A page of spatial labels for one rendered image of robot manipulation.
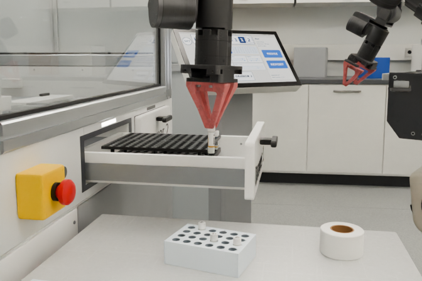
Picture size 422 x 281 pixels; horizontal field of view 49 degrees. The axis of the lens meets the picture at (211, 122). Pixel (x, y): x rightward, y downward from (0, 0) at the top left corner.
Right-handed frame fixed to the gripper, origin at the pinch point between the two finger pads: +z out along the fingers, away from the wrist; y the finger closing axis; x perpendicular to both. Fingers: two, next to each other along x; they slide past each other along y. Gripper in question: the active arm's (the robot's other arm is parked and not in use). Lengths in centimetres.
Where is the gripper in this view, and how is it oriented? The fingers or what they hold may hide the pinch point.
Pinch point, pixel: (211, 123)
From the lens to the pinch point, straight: 74.5
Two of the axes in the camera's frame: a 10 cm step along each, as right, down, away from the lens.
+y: -4.1, 1.0, -9.1
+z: -0.3, 9.9, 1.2
